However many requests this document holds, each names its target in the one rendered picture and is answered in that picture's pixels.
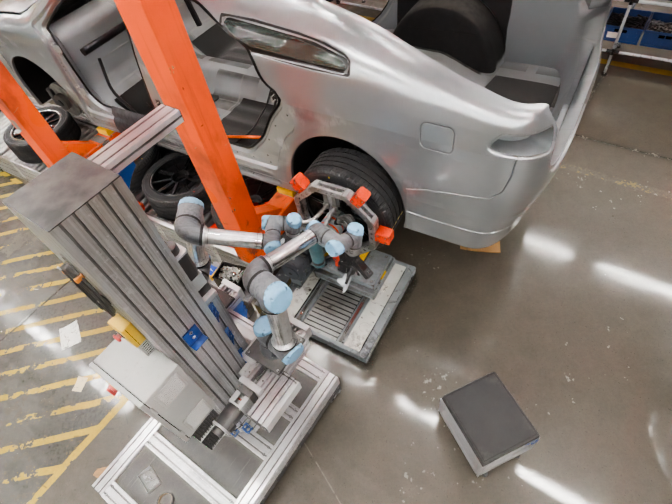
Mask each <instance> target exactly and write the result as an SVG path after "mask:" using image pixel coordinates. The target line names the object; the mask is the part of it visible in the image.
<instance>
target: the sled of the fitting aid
mask: <svg viewBox="0 0 672 504"><path fill-rule="evenodd" d="M331 258H332V257H330V258H327V259H325V261H326V264H325V266H326V265H327V263H328V262H329V261H330V259H331ZM394 265H395V257H392V259H391V261H390V263H389V265H388V266H387V268H386V270H385V271H384V273H383V275H382V276H381V278H380V280H379V282H378V283H377V285H376V287H375V288H374V289H371V288H368V287H366V286H363V285H361V284H358V283H356V282H353V281H350V283H349V286H348V288H347V289H348V290H350V291H353V292H355V293H358V294H360V295H362V296H365V297H367V298H370V299H372V300H375V298H376V296H377V294H378V293H379V291H380V289H381V287H382V286H383V284H384V282H385V280H386V279H387V277H388V275H389V274H390V272H391V270H392V268H393V267H394ZM325 266H324V267H322V268H315V270H314V273H315V276H316V277H318V278H321V279H323V280H326V281H328V282H330V283H333V284H335V285H338V286H340V287H343V286H341V285H340V284H339V283H338V282H337V279H338V278H343V277H341V276H338V275H336V274H333V273H331V272H328V271H326V269H325Z"/></svg>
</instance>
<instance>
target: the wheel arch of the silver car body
mask: <svg viewBox="0 0 672 504"><path fill-rule="evenodd" d="M342 140H344V142H343V145H342V148H349V149H351V147H352V146H354V145H356V144H354V143H352V142H350V141H347V140H345V139H342V138H339V137H335V136H329V135H316V136H312V137H308V138H306V139H304V140H303V141H301V142H300V143H299V144H298V145H297V146H296V147H295V149H294V151H293V153H292V155H291V159H290V176H291V180H292V179H293V177H294V176H295V175H296V174H298V173H299V172H302V173H303V174H304V172H305V171H306V170H307V169H308V168H309V166H310V165H311V164H312V163H313V161H314V160H315V159H316V158H317V157H318V156H319V155H320V154H321V153H322V152H324V151H326V150H328V149H332V148H340V145H341V142H342ZM356 146H357V145H356ZM357 147H359V146H357ZM359 148H360V152H362V153H365V154H367V155H369V156H371V157H372V158H374V157H373V156H372V155H371V154H369V153H368V152H367V151H365V150H364V149H362V148H361V147H359ZM374 159H375V158H374ZM375 160H376V159H375ZM376 161H377V160H376ZM377 162H378V163H379V164H380V165H381V166H382V164H381V163H380V162H379V161H377ZM382 167H383V166H382ZM383 168H384V167H383ZM384 169H385V168H384ZM385 170H386V169H385ZM386 171H387V170H386ZM387 173H388V171H387ZM388 174H389V173H388ZM389 175H390V174H389ZM390 177H391V175H390ZM391 178H392V177H391ZM392 180H393V178H392ZM393 181H394V180H393ZM394 183H395V181H394ZM395 184H396V183H395ZM396 186H397V184H396ZM397 188H398V186H397ZM398 190H399V188H398ZM399 192H400V190H399ZM400 195H401V192H400ZM401 197H402V195H401ZM402 200H403V197H402ZM403 204H404V200H403ZM404 209H405V222H404V225H403V227H404V228H405V224H406V208H405V204H404Z"/></svg>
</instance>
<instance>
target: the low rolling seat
mask: <svg viewBox="0 0 672 504"><path fill-rule="evenodd" d="M438 411H439V414H440V415H441V416H442V417H443V419H444V421H445V423H446V424H447V426H448V428H449V429H450V431H451V433H452V435H453V436H454V438H455V440H456V441H457V443H458V445H459V447H460V448H461V450H462V452H463V453H464V455H465V457H466V459H467V460H468V462H469V464H470V465H471V467H472V469H473V471H474V472H475V474H476V476H477V477H478V476H479V475H481V476H483V477H487V476H488V471H490V470H492V469H494V468H495V467H497V466H499V465H501V464H503V463H505V462H507V461H509V460H511V459H513V458H514V457H515V458H519V457H520V455H521V454H522V453H524V452H526V451H528V450H529V449H531V448H532V447H533V446H534V445H535V444H536V442H537V441H538V440H539V439H540V437H539V436H540V435H539V433H538V432H537V430H536V429H535V427H534V426H533V424H532V423H531V422H530V420H529V419H528V417H527V416H526V415H525V413H524V412H523V410H522V409H521V408H520V406H519V405H518V403H517V402H516V400H515V399H514V398H513V396H512V395H511V393H510V392H509V391H508V389H507V388H506V386H505V385H504V384H503V382H502V381H501V379H500V378H499V377H498V375H497V374H496V372H491V373H489V374H487V375H485V376H483V377H481V378H478V379H476V380H474V381H472V382H470V383H468V384H466V385H464V386H462V387H460V388H458V389H456V390H454V391H452V392H450V393H448V394H446V395H444V396H443V397H442V398H441V399H440V405H439V410H438Z"/></svg>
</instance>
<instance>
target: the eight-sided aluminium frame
mask: <svg viewBox="0 0 672 504"><path fill-rule="evenodd" d="M314 192H318V193H321V194H325V195H327V196H330V197H334V198H336V199H340V200H343V201H344V202H346V203H347V204H348V205H349V206H350V207H351V208H352V209H353V210H354V211H355V212H356V213H357V214H358V215H359V216H360V217H361V218H362V219H363V220H364V221H365V222H366V223H367V225H368V235H369V241H366V242H364V243H362V246H361V253H360V255H361V254H363V253H366V252H369V251H373V250H375V249H376V248H377V246H378V244H379V242H377V241H375V232H376V230H377V229H378V227H379V222H378V221H379V220H378V217H377V216H376V214H375V213H373V212H372V211H371V209H370V208H369V207H368V206H367V205H366V204H363V205H362V206H361V207H360V208H359V209H358V208H357V207H356V206H355V205H353V204H352V203H351V202H350V199H351V198H352V196H353V195H354V193H355V192H353V191H352V190H351V189H348V188H344V187H341V186H338V185H334V184H331V183H328V182H324V181H322V180H318V179H316V180H314V181H313V182H312V183H310V184H309V186H308V187H307V188H306V189H305V190H304V191H303V192H301V193H297V194H296V196H295V197H294V202H295V205H296V208H297V212H298V214H299V215H300V216H301V219H302V220H309V219H311V217H310V215H309V211H308V207H307V203H306V199H305V198H306V197H308V196H309V195H311V194H312V193H314Z"/></svg>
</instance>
